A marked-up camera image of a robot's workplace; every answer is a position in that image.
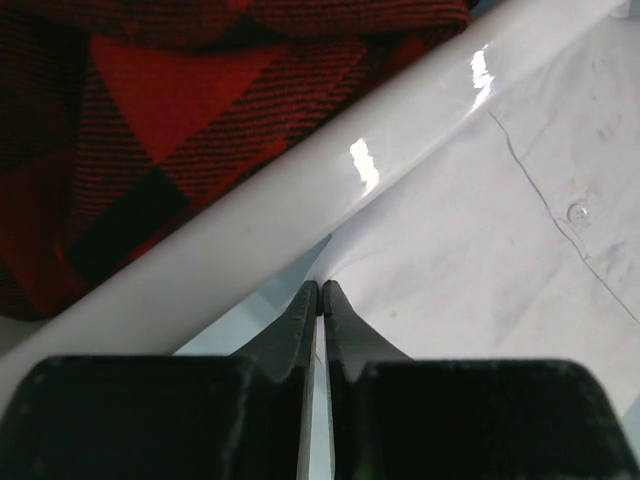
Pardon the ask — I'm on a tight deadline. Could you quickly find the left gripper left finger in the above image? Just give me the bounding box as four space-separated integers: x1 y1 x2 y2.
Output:
1 281 319 479

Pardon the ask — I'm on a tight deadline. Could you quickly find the red black plaid shirt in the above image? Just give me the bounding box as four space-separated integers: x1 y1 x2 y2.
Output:
1 0 474 321

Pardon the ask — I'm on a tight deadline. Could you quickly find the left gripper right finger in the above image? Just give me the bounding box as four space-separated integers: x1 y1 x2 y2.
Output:
322 281 639 479

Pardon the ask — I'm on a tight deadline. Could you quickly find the white long sleeve shirt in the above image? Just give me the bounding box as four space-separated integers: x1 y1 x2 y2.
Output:
312 18 639 413

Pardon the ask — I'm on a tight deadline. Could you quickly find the white plastic bin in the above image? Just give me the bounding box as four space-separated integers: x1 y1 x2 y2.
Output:
1 1 628 387

